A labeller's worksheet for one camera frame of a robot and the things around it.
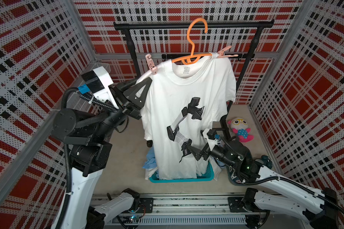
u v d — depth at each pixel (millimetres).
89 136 313
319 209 398
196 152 574
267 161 813
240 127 1001
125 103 316
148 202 737
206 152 559
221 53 419
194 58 391
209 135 529
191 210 734
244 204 652
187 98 478
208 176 767
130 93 322
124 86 338
